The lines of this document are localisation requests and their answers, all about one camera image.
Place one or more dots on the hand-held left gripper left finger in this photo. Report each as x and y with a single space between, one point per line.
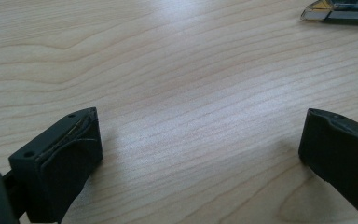
59 165

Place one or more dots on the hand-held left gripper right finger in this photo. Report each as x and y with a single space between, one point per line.
345 155

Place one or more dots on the grey correction tape dispenser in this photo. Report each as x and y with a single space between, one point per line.
345 14

